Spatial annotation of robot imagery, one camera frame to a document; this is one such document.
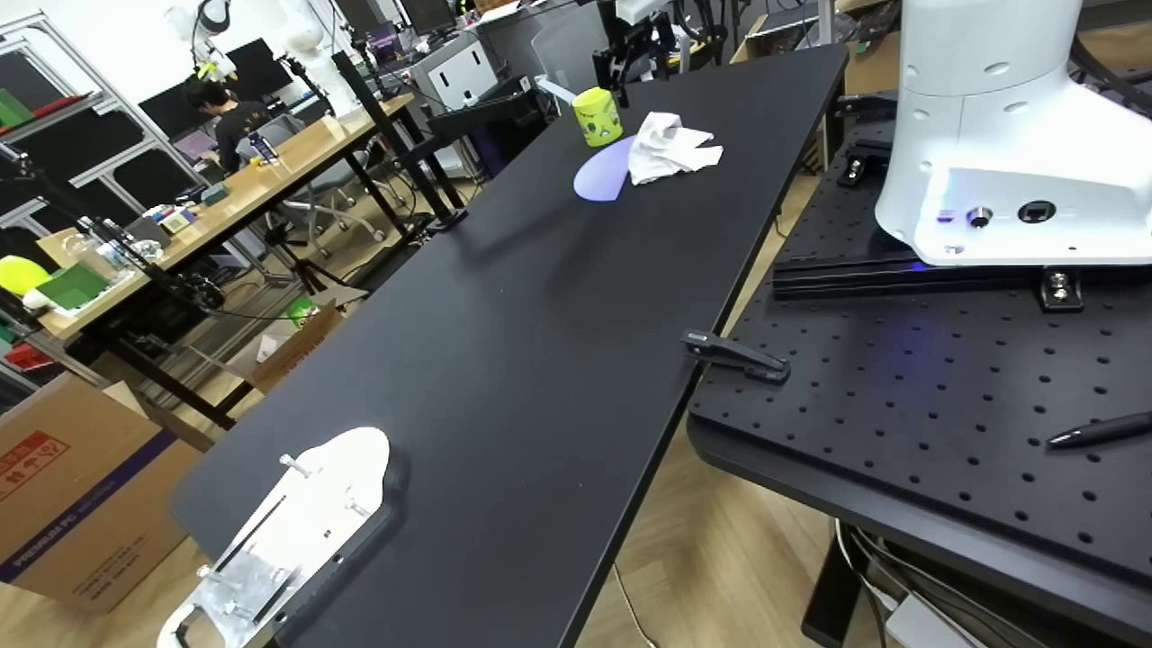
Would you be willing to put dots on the wooden workbench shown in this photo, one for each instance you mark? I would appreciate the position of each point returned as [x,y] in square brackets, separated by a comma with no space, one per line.
[267,185]

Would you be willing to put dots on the grey cabinet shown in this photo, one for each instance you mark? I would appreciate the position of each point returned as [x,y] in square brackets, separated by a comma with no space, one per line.
[508,49]

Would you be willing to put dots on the black clamp handle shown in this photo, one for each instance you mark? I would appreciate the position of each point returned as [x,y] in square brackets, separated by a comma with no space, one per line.
[739,358]

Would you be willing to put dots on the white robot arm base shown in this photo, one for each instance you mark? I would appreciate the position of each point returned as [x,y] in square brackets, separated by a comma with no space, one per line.
[999,151]

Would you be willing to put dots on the black perforated breadboard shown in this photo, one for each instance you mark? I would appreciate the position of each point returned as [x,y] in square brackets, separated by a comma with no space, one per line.
[925,408]

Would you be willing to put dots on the yellow-green mug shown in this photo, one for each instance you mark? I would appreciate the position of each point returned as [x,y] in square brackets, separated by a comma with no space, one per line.
[599,118]

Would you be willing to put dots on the white towel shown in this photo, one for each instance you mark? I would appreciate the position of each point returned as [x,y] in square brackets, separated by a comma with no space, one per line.
[665,150]

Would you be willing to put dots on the black pen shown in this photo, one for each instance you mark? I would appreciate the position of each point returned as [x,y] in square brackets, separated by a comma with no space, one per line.
[1105,431]

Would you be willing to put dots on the white semicircular plate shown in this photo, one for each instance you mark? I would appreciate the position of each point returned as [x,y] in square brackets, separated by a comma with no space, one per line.
[613,172]

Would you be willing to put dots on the cardboard box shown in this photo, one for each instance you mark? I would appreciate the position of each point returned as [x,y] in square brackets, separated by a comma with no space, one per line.
[83,496]

